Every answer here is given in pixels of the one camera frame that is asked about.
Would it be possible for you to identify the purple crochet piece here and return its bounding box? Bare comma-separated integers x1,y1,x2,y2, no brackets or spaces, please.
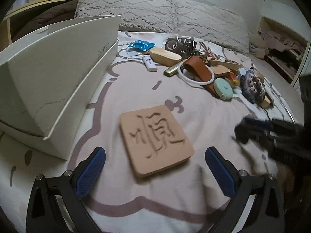
240,70,266,104

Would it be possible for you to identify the mint green tape measure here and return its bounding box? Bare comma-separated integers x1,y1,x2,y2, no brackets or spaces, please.
213,78,233,101

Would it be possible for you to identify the white ring cable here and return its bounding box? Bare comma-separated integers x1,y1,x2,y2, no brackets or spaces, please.
177,60,216,86

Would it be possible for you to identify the brown leather sleeve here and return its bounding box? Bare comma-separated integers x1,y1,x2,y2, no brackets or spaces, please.
181,56,215,86

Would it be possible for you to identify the carved wooden character block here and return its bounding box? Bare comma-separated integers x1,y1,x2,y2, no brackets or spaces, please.
120,105,195,178

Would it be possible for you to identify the oval wooden block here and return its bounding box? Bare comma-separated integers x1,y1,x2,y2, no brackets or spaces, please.
259,93,275,109

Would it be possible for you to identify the metal rod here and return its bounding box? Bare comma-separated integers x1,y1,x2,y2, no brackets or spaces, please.
264,78,298,123

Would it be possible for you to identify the small wooden block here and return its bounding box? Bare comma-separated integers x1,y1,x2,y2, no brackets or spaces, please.
210,65,231,78

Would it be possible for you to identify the long wooden strip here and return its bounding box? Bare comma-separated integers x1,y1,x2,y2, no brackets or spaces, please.
208,60,243,72

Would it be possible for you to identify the beige plush cushion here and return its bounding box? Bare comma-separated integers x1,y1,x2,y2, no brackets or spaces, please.
248,33,269,59

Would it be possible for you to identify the brass metal bar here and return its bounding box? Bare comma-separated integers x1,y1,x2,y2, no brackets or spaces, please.
163,64,178,77

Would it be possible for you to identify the oval wooden box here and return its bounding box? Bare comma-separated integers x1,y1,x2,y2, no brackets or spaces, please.
150,47,182,67

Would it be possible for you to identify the white usb stick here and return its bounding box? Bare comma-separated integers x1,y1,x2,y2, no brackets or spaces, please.
142,56,158,72

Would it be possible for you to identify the right beige knitted pillow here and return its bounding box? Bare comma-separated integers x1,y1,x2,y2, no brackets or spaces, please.
173,0,249,54

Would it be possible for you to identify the beige knitted pillow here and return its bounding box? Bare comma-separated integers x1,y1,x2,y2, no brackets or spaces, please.
75,0,176,33
173,0,249,54

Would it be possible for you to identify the white shoe box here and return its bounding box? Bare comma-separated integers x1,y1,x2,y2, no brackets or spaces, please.
1,16,120,137

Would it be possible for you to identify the blue foil packet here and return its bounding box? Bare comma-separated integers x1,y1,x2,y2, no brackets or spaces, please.
127,40,155,52

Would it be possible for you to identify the left beige knitted pillow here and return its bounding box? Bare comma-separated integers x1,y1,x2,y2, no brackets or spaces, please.
75,0,176,33

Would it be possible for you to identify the wooden bedside shelf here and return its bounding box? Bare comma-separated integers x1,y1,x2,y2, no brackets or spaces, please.
0,0,81,52

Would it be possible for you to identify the brown folded blanket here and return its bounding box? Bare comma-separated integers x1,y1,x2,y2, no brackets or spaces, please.
10,0,78,42

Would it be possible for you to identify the wall niche with clothes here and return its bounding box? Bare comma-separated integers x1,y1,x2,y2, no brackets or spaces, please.
257,16,310,85

